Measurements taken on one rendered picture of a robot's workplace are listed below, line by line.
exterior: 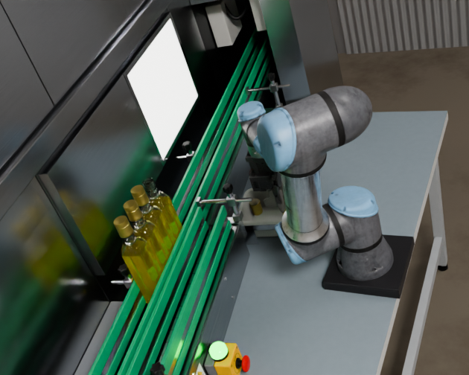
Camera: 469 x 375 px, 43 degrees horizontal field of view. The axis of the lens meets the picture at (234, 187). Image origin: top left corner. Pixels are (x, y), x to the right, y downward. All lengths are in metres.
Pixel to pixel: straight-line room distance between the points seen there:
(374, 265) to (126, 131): 0.78
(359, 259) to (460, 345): 0.95
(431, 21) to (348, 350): 3.07
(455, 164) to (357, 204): 1.79
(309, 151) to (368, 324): 0.58
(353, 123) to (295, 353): 0.65
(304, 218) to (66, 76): 0.70
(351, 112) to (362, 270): 0.57
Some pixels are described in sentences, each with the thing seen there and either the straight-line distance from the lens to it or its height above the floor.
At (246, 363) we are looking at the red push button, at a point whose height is 0.80.
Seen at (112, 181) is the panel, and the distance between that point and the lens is 1.67.
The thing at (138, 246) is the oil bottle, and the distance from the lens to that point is 1.49.
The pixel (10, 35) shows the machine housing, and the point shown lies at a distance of 1.47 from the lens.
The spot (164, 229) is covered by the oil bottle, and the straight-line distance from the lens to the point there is 1.60.
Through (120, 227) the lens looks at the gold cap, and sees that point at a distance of 1.46.
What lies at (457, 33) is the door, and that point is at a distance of 4.32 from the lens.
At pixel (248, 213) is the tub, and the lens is 1.91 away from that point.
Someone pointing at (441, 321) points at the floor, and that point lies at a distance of 2.54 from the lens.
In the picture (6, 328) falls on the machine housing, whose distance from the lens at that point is 1.39.
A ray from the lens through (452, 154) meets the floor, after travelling 3.34.
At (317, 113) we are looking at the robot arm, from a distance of 1.16.
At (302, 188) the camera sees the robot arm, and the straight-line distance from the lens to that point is 1.29.
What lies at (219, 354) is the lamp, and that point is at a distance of 1.49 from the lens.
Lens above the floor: 1.97
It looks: 35 degrees down
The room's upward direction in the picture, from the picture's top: 19 degrees counter-clockwise
